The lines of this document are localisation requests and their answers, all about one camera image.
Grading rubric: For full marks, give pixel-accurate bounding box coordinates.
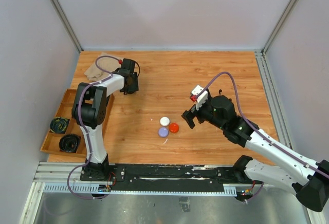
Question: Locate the black yellow coiled strap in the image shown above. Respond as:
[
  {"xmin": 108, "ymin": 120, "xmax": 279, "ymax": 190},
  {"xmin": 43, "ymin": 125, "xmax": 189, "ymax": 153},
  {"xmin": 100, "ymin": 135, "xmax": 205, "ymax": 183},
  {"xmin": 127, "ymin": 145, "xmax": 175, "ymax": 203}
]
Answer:
[{"xmin": 50, "ymin": 117, "xmax": 70, "ymax": 134}]

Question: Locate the black coiled strap lower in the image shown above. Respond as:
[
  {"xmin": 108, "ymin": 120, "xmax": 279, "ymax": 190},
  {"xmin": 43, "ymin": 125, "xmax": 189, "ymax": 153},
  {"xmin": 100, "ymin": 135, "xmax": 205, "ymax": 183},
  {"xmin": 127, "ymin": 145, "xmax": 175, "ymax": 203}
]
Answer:
[{"xmin": 59, "ymin": 134, "xmax": 82, "ymax": 154}]

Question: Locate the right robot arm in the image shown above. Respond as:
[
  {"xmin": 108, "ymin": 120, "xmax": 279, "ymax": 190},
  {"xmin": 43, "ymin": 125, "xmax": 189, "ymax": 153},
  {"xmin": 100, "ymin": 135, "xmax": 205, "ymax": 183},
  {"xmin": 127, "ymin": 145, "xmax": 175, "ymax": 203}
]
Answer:
[{"xmin": 182, "ymin": 95, "xmax": 328, "ymax": 212}]

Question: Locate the white round charging case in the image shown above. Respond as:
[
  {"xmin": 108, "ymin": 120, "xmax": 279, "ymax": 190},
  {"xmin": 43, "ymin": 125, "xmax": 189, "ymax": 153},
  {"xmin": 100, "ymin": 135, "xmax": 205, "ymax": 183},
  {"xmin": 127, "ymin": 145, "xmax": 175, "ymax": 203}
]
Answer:
[{"xmin": 159, "ymin": 117, "xmax": 170, "ymax": 127}]

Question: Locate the orange round charging case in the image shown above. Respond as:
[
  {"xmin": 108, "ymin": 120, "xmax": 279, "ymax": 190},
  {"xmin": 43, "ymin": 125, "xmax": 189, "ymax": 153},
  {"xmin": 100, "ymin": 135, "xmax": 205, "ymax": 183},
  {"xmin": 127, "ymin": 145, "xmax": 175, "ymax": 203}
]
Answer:
[{"xmin": 168, "ymin": 123, "xmax": 179, "ymax": 133}]

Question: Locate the purple round charging case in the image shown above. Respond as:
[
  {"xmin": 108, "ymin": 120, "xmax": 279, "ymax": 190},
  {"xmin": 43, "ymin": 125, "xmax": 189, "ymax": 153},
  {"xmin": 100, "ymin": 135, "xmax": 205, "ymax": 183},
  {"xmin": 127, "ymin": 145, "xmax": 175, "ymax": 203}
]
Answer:
[{"xmin": 158, "ymin": 127, "xmax": 169, "ymax": 138}]

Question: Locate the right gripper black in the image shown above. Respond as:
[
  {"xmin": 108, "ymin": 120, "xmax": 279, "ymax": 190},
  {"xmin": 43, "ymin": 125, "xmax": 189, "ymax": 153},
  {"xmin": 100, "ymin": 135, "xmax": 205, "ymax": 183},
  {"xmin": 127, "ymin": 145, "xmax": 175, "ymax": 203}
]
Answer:
[{"xmin": 181, "ymin": 96, "xmax": 226, "ymax": 130}]

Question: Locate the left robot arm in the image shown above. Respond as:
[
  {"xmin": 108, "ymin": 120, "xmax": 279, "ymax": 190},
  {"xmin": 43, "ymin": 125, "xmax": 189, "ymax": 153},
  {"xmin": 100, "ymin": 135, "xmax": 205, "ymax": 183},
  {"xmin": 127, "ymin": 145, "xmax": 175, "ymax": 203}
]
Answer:
[{"xmin": 71, "ymin": 55, "xmax": 140, "ymax": 181}]

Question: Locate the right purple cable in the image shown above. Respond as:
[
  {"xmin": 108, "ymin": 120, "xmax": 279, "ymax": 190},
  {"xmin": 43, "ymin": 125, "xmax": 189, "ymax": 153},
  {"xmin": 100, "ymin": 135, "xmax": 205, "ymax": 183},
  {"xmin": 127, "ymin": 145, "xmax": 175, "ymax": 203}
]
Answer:
[{"xmin": 189, "ymin": 71, "xmax": 329, "ymax": 201}]

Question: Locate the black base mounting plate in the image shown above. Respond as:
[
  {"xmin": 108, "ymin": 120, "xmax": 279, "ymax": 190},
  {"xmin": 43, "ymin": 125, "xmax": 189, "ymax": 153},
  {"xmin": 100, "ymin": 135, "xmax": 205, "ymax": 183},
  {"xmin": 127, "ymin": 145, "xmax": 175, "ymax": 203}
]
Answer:
[{"xmin": 80, "ymin": 164, "xmax": 252, "ymax": 193}]

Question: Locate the wooden compartment tray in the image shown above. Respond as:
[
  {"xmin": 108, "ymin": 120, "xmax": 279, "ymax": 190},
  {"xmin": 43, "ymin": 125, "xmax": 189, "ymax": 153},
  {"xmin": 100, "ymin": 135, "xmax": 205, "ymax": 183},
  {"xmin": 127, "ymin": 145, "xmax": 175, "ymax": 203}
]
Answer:
[{"xmin": 40, "ymin": 88, "xmax": 115, "ymax": 158}]

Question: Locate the beige folded cloth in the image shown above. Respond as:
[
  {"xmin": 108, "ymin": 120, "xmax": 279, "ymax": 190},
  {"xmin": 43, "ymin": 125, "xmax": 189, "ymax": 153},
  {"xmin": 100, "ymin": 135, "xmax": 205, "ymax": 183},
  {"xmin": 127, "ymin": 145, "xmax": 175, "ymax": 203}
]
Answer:
[{"xmin": 84, "ymin": 52, "xmax": 123, "ymax": 82}]

